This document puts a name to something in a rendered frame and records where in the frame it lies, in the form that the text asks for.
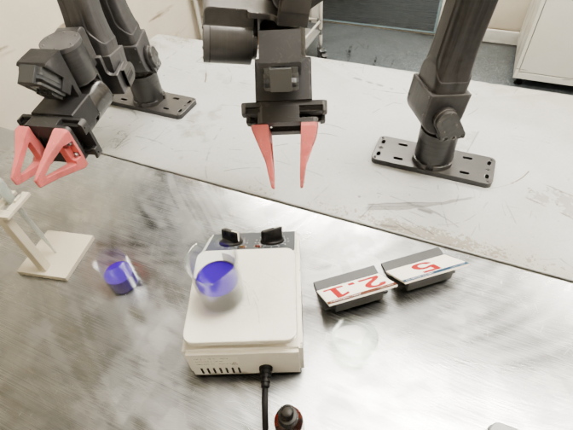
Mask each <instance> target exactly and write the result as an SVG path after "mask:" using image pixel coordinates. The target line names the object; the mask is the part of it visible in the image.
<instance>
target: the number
mask: <svg viewBox="0 0 573 430"><path fill-rule="evenodd" d="M460 263H464V262H462V261H459V260H457V259H452V258H450V257H448V256H442V257H439V258H435V259H430V260H427V261H424V262H421V263H418V264H412V265H410V266H406V267H403V268H400V269H397V270H392V271H390V272H391V273H392V274H394V275H396V276H399V277H400V278H402V279H403V280H405V279H408V278H411V277H414V276H419V275H423V274H425V273H428V272H432V271H434V270H440V269H443V268H446V267H449V266H452V265H455V264H460Z"/></svg>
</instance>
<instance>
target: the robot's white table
mask: <svg viewBox="0 0 573 430"><path fill-rule="evenodd" d="M148 41H149V43H150V45H152V46H154V48H155V49H156V50H157V51H158V53H159V58H160V61H161V66H160V68H159V70H158V72H157V74H158V76H159V81H160V84H161V87H162V89H163V90H164V91H165V92H168V93H172V94H177V95H181V96H189V97H193V98H195V99H196V102H197V104H196V105H195V106H194V107H193V108H192V109H191V110H190V111H189V112H188V113H187V114H186V115H185V116H184V117H183V118H182V119H172V118H168V117H164V116H160V115H156V114H152V113H145V112H141V111H137V110H133V109H129V108H125V107H118V106H114V105H110V106H109V107H108V109H107V110H106V112H105V113H104V114H103V115H102V116H101V118H100V120H99V121H98V123H97V124H96V125H95V127H94V129H93V130H92V132H93V134H94V136H95V138H96V140H97V141H98V143H99V144H100V146H101V149H102V153H101V154H103V155H106V156H110V157H113V158H116V159H120V160H125V161H129V162H131V163H135V164H138V165H141V166H147V167H150V168H153V169H157V170H160V171H166V172H169V173H172V174H176V175H178V176H182V177H187V178H191V179H194V180H197V181H201V182H204V183H209V184H213V185H216V186H219V187H223V188H226V189H232V190H234V191H238V192H241V193H244V194H248V195H253V196H257V197H260V198H263V199H266V200H272V201H275V202H279V203H281V204H285V205H289V206H294V207H297V208H300V209H304V210H307V211H310V212H316V213H320V214H322V215H326V216H329V217H332V218H338V219H341V220H344V221H348V222H351V223H354V224H360V225H363V226H367V227H369V228H373V229H377V230H382V231H385V232H388V233H392V234H395V235H400V236H404V237H407V238H410V239H414V240H416V241H423V242H425V243H429V244H432V245H435V246H439V247H444V248H447V249H451V250H454V251H457V252H461V253H466V254H470V255H472V256H476V257H479V258H482V259H488V260H491V261H495V262H498V263H501V264H507V265H510V266H513V267H517V268H519V269H523V270H528V271H532V272H535V273H538V274H542V275H545V276H550V277H554V278H557V279H560V280H564V281H567V282H573V96H571V95H565V94H559V93H553V92H547V91H541V90H531V89H525V88H518V87H513V86H507V85H501V84H490V83H484V82H478V81H472V80H471V82H470V84H469V86H468V90H469V92H470V93H471V94H472V96H471V98H470V101H469V102H468V104H467V107H466V111H465V112H464V114H463V117H462V119H461V120H460V122H461V123H462V126H463V128H464V131H465V133H466V135H465V138H460V139H458V142H457V145H456V148H455V150H458V151H462V152H467V153H471V154H479V155H483V156H488V157H491V158H494V159H495V161H496V162H495V174H494V180H493V182H492V184H491V187H489V188H482V187H478V186H474V185H470V184H466V183H459V182H456V181H451V180H448V179H443V178H440V177H433V176H428V175H425V174H420V173H417V172H412V171H405V170H402V169H397V168H394V167H389V166H382V165H379V164H374V163H373V162H372V161H371V159H372V153H373V151H374V149H375V147H376V144H377V142H378V140H379V138H380V137H382V136H386V137H394V138H398V139H402V140H407V141H411V142H417V140H418V135H419V132H420V125H421V123H420V122H419V120H418V119H417V117H416V116H415V114H414V113H413V111H412V110H411V108H410V107H409V105H408V102H407V96H408V91H409V87H410V85H411V82H412V78H413V76H414V73H416V72H410V71H404V70H397V69H391V68H385V67H376V66H369V65H364V64H358V63H352V62H346V61H335V60H329V59H323V58H318V57H312V56H310V57H311V77H312V100H322V99H323V100H327V114H326V121H325V123H324V124H321V122H318V132H317V137H316V140H315V144H314V146H313V148H312V151H311V154H310V157H309V160H308V163H307V166H306V171H305V177H304V187H303V188H300V142H301V134H297V135H275V136H272V140H273V153H274V166H275V189H272V188H271V185H270V181H269V174H268V171H267V166H266V163H265V160H264V158H263V155H262V153H261V151H260V148H259V146H258V143H257V141H256V139H255V136H254V135H253V133H252V128H251V127H250V126H247V124H246V118H243V117H242V115H241V103H245V102H256V95H255V60H252V63H251V65H239V64H222V63H206V62H203V49H202V46H203V40H197V39H192V38H179V37H174V36H169V35H163V34H162V35H159V34H157V35H156V36H154V37H152V38H151V39H149V40H148Z"/></svg>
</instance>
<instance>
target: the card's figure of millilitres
mask: <svg viewBox="0 0 573 430"><path fill-rule="evenodd" d="M390 283H392V282H390V281H389V280H387V279H385V278H384V277H382V276H381V275H375V276H370V277H367V278H363V279H361V280H358V281H354V282H349V283H346V284H343V285H340V286H337V287H334V288H329V289H325V290H322V291H320V292H321V293H322V294H323V295H324V296H325V298H326V299H327V300H328V301H331V300H335V299H340V298H343V297H345V296H349V295H352V294H355V293H360V292H363V291H366V290H369V289H372V288H377V287H381V286H384V285H386V284H390Z"/></svg>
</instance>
